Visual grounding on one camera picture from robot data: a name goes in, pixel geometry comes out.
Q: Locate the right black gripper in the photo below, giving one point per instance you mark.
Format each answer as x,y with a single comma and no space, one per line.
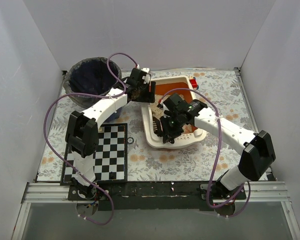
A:
166,130

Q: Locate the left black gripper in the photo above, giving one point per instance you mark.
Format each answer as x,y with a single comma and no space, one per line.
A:
145,93

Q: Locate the white orange litter box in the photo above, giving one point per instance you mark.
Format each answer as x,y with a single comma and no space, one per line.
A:
180,99

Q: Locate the black litter scoop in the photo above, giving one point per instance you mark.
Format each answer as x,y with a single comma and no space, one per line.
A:
157,127

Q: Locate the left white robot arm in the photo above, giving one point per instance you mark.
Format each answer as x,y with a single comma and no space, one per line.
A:
82,135

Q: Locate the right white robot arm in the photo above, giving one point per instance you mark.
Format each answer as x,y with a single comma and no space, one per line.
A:
256,149

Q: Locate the red toy car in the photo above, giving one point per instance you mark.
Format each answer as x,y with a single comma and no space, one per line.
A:
194,83

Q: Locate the blue trash bin with bag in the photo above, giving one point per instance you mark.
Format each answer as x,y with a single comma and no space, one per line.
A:
91,76

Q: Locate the floral table mat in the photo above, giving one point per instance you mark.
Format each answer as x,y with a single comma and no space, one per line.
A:
198,162

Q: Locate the black white chessboard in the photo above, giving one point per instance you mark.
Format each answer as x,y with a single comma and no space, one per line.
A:
111,156

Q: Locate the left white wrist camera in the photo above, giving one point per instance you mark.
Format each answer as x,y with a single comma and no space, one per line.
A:
144,75

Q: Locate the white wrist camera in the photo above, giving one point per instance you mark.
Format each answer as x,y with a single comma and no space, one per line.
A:
162,105
144,75

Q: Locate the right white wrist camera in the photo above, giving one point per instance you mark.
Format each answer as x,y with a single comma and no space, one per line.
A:
162,105

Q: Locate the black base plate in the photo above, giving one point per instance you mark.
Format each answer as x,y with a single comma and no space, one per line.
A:
160,195

